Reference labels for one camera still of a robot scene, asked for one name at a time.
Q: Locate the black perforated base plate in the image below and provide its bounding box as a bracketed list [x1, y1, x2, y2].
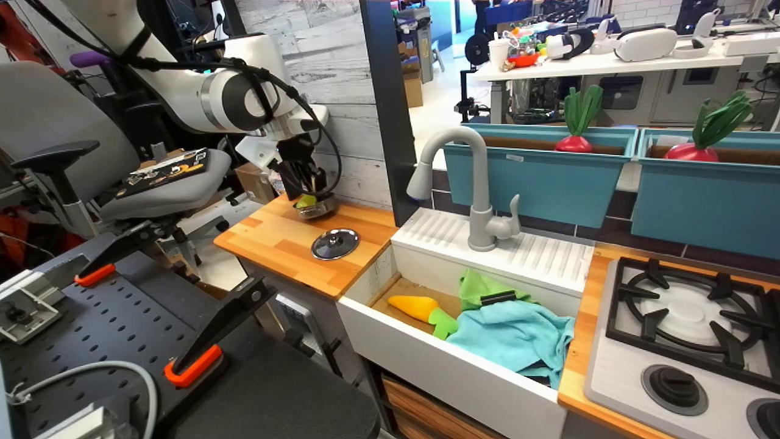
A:
[1, 254, 379, 439]

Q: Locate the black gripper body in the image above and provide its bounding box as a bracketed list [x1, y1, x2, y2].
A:
[270, 135, 320, 191]

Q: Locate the steel pot lid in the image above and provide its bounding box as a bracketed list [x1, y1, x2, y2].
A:
[312, 229, 360, 259]

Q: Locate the toy gas stove top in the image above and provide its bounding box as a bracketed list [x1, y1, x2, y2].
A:
[585, 259, 780, 439]

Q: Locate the near black orange clamp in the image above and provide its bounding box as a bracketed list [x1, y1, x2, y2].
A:
[164, 277, 272, 390]

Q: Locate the far black orange clamp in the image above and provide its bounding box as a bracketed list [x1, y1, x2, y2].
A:
[72, 221, 166, 288]

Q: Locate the small steel pot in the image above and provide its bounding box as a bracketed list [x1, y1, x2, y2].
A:
[292, 194, 335, 221]

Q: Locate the left red radish toy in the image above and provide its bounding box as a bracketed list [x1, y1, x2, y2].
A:
[556, 85, 601, 153]

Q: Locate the right red radish toy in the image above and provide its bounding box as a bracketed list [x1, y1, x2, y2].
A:
[664, 93, 753, 160]

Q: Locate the white toy sink basin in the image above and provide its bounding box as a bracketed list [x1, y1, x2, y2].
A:
[338, 207, 594, 439]

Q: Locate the green cloth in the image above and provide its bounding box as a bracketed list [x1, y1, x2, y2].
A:
[426, 269, 528, 338]

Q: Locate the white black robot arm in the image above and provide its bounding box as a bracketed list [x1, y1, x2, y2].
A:
[26, 0, 338, 207]

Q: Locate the white background table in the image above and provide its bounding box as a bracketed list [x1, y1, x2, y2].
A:
[473, 53, 744, 125]

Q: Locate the grey toy faucet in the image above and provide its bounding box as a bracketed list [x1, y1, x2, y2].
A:
[407, 126, 518, 252]

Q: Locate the right teal planter box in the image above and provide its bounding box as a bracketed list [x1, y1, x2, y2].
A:
[632, 129, 780, 259]

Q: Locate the black orange clamp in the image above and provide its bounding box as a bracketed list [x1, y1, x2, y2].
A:
[164, 277, 272, 390]
[72, 221, 166, 288]

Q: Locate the teal planter box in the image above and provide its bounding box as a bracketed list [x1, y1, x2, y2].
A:
[471, 121, 639, 229]
[632, 129, 780, 259]

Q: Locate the left teal planter box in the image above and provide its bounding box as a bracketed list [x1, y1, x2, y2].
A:
[471, 121, 639, 229]

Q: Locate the teal cloth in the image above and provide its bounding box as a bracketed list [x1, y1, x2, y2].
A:
[449, 299, 572, 387]

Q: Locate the red radish toy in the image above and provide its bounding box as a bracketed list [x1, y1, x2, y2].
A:
[556, 85, 601, 153]
[664, 93, 753, 160]

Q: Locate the grey office chair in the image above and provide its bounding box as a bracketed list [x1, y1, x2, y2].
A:
[0, 60, 232, 237]

